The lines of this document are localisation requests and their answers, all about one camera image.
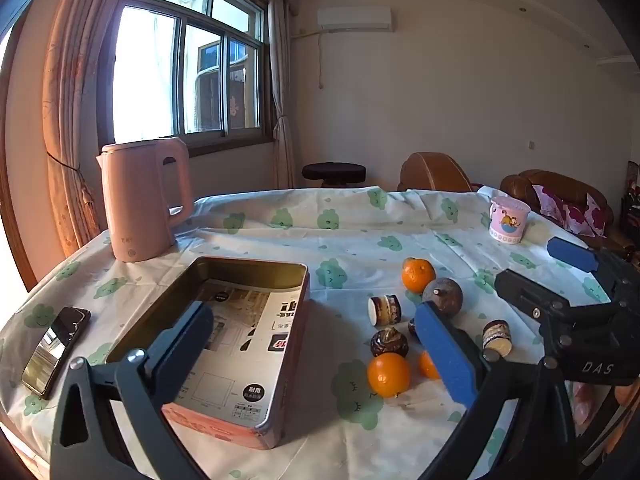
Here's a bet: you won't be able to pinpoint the printed paper sheet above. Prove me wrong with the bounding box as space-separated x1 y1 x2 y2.
170 280 301 428

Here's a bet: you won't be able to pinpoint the air conditioner pipe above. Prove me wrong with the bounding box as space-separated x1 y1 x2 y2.
292 30 326 91

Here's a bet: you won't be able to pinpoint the pink cartoon cup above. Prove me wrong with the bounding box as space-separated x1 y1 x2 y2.
487 196 532 246

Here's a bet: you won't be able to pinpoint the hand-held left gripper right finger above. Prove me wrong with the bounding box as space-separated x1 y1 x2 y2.
414 301 576 480

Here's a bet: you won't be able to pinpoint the white tablecloth green prints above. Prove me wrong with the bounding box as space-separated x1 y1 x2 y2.
0 185 640 480

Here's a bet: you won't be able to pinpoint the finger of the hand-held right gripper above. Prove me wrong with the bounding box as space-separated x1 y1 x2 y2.
546 236 601 275
494 268 613 323

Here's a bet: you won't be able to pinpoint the small jar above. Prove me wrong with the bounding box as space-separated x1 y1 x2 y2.
368 294 403 326

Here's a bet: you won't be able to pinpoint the orange mandarin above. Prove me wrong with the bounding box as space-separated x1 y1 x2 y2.
401 257 437 293
417 350 441 381
367 352 412 399

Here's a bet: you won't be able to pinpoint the brown passion fruit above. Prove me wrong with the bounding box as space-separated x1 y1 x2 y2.
422 277 463 318

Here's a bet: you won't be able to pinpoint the floral pink pillow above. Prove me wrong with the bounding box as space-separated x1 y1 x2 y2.
532 185 576 221
562 192 608 238

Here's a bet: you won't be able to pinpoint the dark round stool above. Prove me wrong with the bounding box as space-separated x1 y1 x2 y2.
301 162 367 188

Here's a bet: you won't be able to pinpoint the pink electric kettle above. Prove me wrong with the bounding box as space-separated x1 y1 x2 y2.
96 136 196 263

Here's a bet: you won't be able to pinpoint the person's right hand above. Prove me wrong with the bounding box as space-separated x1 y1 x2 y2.
565 381 608 431

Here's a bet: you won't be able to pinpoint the pink patterned curtain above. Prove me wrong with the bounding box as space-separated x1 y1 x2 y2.
42 0 138 261

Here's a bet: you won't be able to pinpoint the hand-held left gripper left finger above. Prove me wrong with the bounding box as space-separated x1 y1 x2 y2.
50 301 216 480

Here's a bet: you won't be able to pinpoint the black smartphone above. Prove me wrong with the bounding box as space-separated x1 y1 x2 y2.
21 306 92 401

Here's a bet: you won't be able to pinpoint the white air conditioner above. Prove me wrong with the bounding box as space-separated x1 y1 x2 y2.
316 6 393 31

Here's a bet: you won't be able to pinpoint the brown leather sofa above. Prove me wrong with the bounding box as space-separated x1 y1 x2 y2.
500 170 636 261

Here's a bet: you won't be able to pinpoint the pale tied curtain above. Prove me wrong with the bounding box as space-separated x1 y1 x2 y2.
267 0 298 191

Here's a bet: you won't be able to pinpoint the sliding glass window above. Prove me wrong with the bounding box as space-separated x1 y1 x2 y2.
97 0 276 156

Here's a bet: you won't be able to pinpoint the pink metal tin box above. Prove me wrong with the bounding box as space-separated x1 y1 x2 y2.
105 255 311 451

